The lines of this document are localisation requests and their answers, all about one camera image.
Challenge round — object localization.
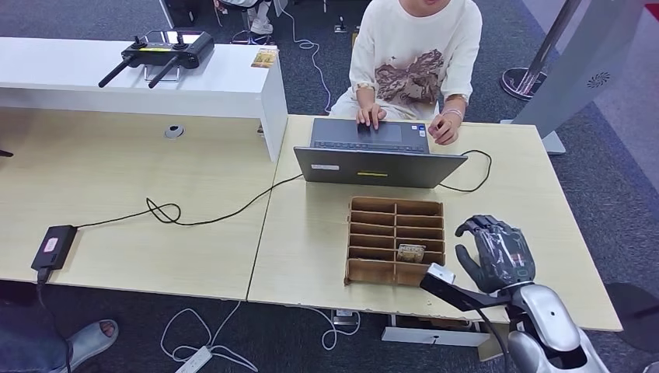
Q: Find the person's right hand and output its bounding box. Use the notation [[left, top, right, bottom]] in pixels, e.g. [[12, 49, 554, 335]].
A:
[[356, 103, 388, 131]]

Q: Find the grey slipper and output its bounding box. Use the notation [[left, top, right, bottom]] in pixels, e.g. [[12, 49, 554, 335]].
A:
[[51, 319, 120, 373]]

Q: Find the white drawer panel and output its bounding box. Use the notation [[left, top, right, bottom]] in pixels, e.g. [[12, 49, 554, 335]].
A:
[[381, 315, 491, 349]]

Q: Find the brown cardboard card organizer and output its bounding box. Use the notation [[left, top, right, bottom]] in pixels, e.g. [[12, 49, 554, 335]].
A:
[[344, 196, 447, 289]]

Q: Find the black cabinet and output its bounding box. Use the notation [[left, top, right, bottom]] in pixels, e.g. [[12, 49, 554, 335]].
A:
[[158, 0, 197, 28]]

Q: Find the white long floor cable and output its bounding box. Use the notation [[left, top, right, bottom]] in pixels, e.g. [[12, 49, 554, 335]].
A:
[[280, 6, 334, 114]]

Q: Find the white power strip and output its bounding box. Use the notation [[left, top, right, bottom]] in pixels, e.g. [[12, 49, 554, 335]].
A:
[[175, 346, 213, 373]]

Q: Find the black mains cable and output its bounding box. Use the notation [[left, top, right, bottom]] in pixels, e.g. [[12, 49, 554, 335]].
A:
[[36, 268, 72, 373]]

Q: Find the black power adapter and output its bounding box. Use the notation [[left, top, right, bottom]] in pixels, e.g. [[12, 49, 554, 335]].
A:
[[30, 224, 78, 272]]

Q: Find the metal stanchion post with base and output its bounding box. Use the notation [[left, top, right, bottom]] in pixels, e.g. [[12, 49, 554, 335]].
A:
[[500, 0, 585, 101]]

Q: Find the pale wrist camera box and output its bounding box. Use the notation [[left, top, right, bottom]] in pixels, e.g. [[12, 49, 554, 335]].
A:
[[419, 263, 508, 312]]

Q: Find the white short floor cable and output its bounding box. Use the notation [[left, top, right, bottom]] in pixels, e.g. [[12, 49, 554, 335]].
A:
[[308, 308, 362, 353]]

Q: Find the person's left hand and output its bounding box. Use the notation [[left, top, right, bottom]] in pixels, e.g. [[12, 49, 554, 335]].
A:
[[428, 112, 461, 146]]

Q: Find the black remote controller with antennas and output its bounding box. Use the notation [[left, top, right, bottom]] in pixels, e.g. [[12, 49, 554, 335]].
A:
[[97, 30, 216, 89]]

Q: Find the white counter shelf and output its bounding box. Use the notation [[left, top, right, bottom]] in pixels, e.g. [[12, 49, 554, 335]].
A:
[[0, 36, 289, 163]]

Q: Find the person's leg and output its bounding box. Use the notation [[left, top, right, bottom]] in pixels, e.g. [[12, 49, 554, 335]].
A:
[[0, 303, 71, 373]]

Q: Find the chair base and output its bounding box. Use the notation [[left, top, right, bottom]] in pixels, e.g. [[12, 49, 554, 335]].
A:
[[228, 26, 277, 47]]

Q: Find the grey laptop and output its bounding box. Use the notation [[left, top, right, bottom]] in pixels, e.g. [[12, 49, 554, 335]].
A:
[[293, 117, 469, 190]]

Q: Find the metal wire controller stand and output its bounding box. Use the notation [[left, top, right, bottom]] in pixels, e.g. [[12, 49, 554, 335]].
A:
[[143, 64, 180, 83]]

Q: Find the black round base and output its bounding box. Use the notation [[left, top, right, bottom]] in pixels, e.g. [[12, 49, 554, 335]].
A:
[[606, 281, 659, 355]]

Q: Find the white looped floor cable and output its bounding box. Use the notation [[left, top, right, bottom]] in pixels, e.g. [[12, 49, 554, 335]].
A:
[[159, 302, 260, 373]]

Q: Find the person with white shoes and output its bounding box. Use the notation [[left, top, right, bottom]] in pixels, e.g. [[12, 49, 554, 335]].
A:
[[211, 0, 275, 35]]

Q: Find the grey kiosk panel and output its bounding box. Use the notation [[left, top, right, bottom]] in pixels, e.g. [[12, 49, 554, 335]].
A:
[[500, 0, 649, 155]]

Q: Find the gold patterned room key card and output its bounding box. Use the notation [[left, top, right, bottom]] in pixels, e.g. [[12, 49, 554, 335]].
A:
[[396, 243, 427, 264]]

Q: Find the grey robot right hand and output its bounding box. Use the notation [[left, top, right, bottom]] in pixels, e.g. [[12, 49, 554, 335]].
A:
[[454, 214, 536, 295]]

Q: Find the black laptop power cable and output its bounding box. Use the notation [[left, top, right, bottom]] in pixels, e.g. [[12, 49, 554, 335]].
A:
[[75, 149, 493, 228]]

